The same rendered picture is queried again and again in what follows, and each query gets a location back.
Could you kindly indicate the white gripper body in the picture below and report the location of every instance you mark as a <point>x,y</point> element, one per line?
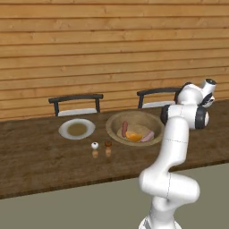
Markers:
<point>209,100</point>

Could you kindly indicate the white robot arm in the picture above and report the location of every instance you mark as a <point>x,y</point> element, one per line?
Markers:
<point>174,140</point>

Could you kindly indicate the pink sausage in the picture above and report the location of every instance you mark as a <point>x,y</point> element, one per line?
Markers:
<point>148,136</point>

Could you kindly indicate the orange bun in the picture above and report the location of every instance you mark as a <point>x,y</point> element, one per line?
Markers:
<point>133,136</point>

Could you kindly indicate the reddish brown sausage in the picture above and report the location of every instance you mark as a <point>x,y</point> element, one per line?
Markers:
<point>124,128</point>

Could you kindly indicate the wooden bowl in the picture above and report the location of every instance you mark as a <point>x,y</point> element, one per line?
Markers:
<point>114,123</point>

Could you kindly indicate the white plate with tan centre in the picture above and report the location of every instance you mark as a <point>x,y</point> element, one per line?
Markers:
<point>77,129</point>

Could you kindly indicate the black chair with white seat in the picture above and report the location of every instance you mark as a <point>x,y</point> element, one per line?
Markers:
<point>155,91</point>
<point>76,97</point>

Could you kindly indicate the brown-topped wooden pepper shaker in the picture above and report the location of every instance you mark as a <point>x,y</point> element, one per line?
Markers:
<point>108,148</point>

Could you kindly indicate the white-topped wooden salt shaker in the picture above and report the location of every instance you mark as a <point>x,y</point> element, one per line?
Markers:
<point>95,149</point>

